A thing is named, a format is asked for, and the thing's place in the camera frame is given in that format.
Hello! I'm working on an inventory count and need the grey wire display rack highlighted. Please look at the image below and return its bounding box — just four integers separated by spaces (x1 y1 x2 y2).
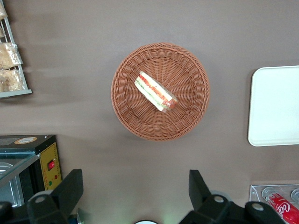
0 14 33 98

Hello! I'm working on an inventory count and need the red cola bottle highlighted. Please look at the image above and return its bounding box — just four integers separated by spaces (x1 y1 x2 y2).
261 186 299 224

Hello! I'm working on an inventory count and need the clear acrylic bottle holder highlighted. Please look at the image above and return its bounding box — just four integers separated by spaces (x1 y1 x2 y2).
249 183 299 224

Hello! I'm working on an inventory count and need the triangle sandwich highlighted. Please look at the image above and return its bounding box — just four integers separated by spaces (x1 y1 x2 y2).
134 71 178 114

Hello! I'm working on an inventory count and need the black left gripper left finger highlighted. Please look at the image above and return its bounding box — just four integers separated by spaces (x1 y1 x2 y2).
0 169 84 224

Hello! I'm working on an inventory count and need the white plastic tray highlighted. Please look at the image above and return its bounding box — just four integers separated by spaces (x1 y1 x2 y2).
247 65 299 147

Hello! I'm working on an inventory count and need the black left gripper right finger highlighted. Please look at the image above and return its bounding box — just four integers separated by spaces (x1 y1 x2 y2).
178 169 285 224

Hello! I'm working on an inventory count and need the white round rimmed object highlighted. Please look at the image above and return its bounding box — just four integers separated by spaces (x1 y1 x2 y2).
134 219 161 224

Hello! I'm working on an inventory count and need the round brown wicker basket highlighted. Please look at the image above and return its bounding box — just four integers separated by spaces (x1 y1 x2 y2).
110 42 211 142

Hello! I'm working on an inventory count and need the black yellow food warmer cabinet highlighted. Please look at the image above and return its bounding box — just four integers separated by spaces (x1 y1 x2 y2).
0 134 63 208

